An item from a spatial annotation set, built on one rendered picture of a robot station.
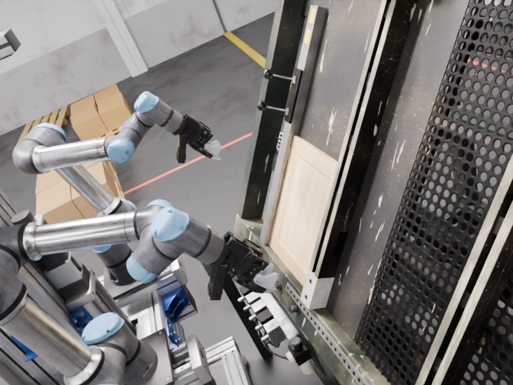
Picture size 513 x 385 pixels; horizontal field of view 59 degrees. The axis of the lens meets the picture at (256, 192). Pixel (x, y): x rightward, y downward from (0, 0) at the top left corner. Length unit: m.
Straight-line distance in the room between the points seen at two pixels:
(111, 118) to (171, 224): 5.26
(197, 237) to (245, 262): 0.14
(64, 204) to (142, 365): 3.03
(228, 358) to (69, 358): 1.34
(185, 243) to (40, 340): 0.46
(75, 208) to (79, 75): 4.56
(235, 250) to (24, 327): 0.52
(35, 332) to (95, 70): 7.60
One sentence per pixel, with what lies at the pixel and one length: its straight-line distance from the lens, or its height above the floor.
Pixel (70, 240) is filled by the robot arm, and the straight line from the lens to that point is 1.18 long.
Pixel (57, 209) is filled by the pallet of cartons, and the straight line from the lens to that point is 4.43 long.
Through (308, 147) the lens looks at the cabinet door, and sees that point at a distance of 1.67.
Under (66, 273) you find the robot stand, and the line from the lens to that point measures 1.59.
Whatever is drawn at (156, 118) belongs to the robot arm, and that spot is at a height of 1.61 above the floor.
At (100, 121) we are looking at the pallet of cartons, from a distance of 6.17.
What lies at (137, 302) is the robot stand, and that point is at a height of 0.95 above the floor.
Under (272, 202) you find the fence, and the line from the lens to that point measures 1.85.
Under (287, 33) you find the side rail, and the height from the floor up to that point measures 1.58.
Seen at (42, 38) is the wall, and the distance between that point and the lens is 8.60.
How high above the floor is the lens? 2.14
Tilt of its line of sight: 33 degrees down
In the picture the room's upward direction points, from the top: 23 degrees counter-clockwise
